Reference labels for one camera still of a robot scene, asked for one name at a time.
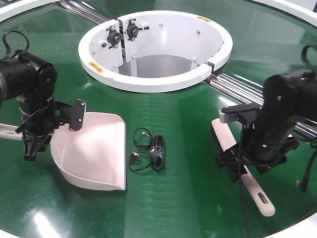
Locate black bearing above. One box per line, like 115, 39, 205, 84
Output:
101, 25, 121, 49
126, 19, 150, 41

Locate white inner conveyor ring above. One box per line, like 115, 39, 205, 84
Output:
78, 10, 233, 93

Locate beige hand brush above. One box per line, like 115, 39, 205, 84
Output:
211, 118, 275, 217

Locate steel conveyor rollers right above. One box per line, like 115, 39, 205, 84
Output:
204, 73, 317, 138

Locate orange warning sticker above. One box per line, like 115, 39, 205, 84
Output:
88, 61, 104, 73

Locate steel conveyor rollers rear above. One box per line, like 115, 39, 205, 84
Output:
57, 0, 110, 24

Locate white outer conveyor rim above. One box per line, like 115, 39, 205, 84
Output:
0, 0, 317, 27

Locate black bearing right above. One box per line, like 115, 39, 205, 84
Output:
126, 19, 150, 41

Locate beige plastic dustpan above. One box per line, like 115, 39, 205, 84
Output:
0, 112, 127, 191

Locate steel conveyor rollers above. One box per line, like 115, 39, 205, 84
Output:
57, 0, 110, 24
204, 73, 317, 138

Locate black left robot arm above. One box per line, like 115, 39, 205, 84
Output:
0, 33, 72, 161

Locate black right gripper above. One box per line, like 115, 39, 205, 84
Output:
216, 138, 299, 182

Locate black bearing left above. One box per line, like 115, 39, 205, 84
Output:
101, 25, 121, 49

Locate black cable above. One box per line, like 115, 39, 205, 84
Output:
128, 127, 165, 172

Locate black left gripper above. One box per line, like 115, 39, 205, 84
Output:
15, 98, 73, 161

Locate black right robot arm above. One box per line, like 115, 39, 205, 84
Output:
216, 44, 317, 182

